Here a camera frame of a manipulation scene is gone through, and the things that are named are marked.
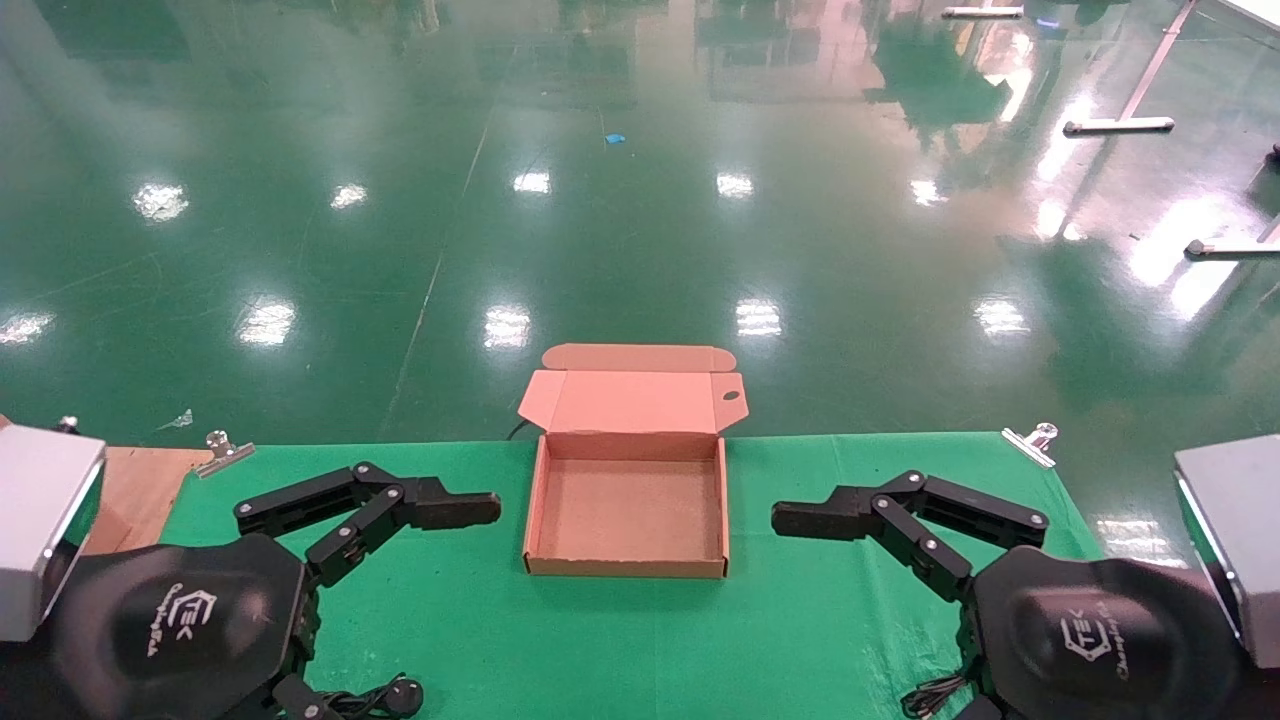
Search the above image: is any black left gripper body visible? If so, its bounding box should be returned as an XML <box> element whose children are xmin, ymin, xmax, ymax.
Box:
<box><xmin>50</xmin><ymin>533</ymin><xmax>321</xmax><ymax>720</ymax></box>

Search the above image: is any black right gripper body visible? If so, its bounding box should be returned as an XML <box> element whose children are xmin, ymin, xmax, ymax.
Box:
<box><xmin>958</xmin><ymin>546</ymin><xmax>1248</xmax><ymax>720</ymax></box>

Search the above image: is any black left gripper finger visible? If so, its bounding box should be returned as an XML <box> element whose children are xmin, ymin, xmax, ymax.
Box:
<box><xmin>234</xmin><ymin>461</ymin><xmax>502</xmax><ymax>539</ymax></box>
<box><xmin>304</xmin><ymin>485</ymin><xmax>407</xmax><ymax>590</ymax></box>

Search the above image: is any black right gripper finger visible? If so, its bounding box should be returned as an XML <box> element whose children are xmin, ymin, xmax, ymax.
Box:
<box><xmin>871</xmin><ymin>494</ymin><xmax>974</xmax><ymax>602</ymax></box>
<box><xmin>771</xmin><ymin>469</ymin><xmax>1050</xmax><ymax>550</ymax></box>

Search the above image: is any black power cable with plug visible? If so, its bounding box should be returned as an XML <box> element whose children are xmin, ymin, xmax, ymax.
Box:
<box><xmin>318</xmin><ymin>676</ymin><xmax>425</xmax><ymax>720</ymax></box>

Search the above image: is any open brown cardboard box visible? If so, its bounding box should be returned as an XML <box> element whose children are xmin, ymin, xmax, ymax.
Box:
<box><xmin>517</xmin><ymin>343</ymin><xmax>749</xmax><ymax>580</ymax></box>

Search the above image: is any green table cloth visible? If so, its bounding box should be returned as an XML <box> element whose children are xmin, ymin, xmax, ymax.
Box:
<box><xmin>160</xmin><ymin>432</ymin><xmax>1106</xmax><ymax>720</ymax></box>

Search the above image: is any silver binder clip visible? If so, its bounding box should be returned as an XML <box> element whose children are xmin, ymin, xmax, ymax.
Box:
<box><xmin>1002</xmin><ymin>422</ymin><xmax>1059</xmax><ymax>469</ymax></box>
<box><xmin>195</xmin><ymin>430</ymin><xmax>256</xmax><ymax>479</ymax></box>

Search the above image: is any grey metal stand foot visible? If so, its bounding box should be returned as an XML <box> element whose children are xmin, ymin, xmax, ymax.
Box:
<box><xmin>1185</xmin><ymin>215</ymin><xmax>1280</xmax><ymax>261</ymax></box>

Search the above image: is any white metal stand with pole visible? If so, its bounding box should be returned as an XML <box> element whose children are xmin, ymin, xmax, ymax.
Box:
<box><xmin>1063</xmin><ymin>0</ymin><xmax>1198</xmax><ymax>136</ymax></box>

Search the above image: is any thin black wire bundle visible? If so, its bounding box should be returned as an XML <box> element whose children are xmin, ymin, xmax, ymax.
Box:
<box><xmin>900</xmin><ymin>672</ymin><xmax>976</xmax><ymax>720</ymax></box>

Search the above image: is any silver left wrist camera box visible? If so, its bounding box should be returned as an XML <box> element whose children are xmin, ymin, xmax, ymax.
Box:
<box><xmin>0</xmin><ymin>424</ymin><xmax>107</xmax><ymax>642</ymax></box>

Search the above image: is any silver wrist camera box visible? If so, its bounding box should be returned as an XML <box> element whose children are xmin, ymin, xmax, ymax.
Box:
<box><xmin>1174</xmin><ymin>434</ymin><xmax>1280</xmax><ymax>670</ymax></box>
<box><xmin>0</xmin><ymin>424</ymin><xmax>107</xmax><ymax>642</ymax></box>

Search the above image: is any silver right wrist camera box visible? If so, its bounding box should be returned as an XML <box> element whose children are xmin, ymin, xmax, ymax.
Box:
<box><xmin>1174</xmin><ymin>434</ymin><xmax>1280</xmax><ymax>670</ymax></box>

